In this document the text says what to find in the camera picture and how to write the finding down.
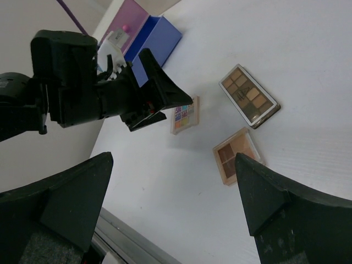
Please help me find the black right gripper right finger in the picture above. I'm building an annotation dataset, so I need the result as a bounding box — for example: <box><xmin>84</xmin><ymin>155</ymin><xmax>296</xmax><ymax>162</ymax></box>
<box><xmin>234</xmin><ymin>153</ymin><xmax>351</xmax><ymax>263</ymax></box>

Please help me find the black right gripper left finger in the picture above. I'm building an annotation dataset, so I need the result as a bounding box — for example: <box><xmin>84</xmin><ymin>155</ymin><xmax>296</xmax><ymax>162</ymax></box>
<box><xmin>1</xmin><ymin>152</ymin><xmax>113</xmax><ymax>263</ymax></box>

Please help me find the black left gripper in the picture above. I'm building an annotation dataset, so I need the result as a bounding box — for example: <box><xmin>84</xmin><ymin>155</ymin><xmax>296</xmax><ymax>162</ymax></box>
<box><xmin>29</xmin><ymin>30</ymin><xmax>193</xmax><ymax>131</ymax></box>

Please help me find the purple drawer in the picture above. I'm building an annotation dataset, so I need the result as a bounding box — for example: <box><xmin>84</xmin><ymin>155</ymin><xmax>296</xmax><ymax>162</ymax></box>
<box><xmin>124</xmin><ymin>16</ymin><xmax>182</xmax><ymax>86</ymax></box>

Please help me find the square pink eyeshadow palette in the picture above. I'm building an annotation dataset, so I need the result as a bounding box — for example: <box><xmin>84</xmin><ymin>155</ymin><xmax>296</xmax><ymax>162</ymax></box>
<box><xmin>213</xmin><ymin>128</ymin><xmax>265</xmax><ymax>186</ymax></box>

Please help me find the pink drawer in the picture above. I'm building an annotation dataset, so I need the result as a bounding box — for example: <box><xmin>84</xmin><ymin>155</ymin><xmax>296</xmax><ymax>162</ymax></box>
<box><xmin>102</xmin><ymin>0</ymin><xmax>150</xmax><ymax>54</ymax></box>

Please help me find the colourful eyeshadow palette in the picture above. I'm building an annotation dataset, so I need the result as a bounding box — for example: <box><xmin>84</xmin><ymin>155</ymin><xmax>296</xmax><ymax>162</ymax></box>
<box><xmin>171</xmin><ymin>95</ymin><xmax>200</xmax><ymax>135</ymax></box>

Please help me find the long brown eyeshadow palette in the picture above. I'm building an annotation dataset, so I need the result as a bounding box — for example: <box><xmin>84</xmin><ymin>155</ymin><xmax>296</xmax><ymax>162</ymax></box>
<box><xmin>219</xmin><ymin>64</ymin><xmax>281</xmax><ymax>129</ymax></box>

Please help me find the aluminium rail frame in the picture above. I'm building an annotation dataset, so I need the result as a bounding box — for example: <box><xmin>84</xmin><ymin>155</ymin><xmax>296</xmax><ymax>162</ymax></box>
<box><xmin>92</xmin><ymin>208</ymin><xmax>179</xmax><ymax>263</ymax></box>

